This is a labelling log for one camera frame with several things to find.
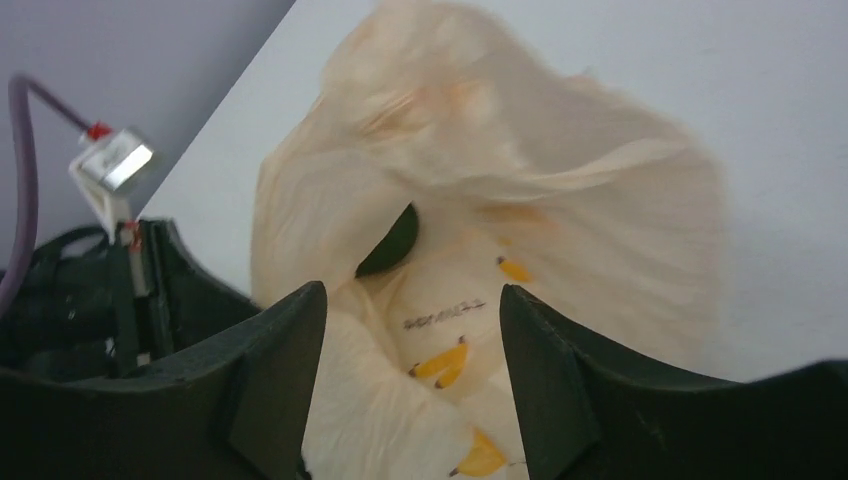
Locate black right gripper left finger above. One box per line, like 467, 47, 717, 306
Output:
1, 281, 327, 479

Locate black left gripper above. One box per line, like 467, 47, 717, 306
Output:
1, 219, 260, 380

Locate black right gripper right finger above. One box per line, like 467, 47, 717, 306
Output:
500, 285, 847, 479

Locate orange translucent plastic bag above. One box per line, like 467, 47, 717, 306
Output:
250, 1, 726, 479

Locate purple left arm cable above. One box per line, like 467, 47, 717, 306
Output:
0, 74, 97, 316

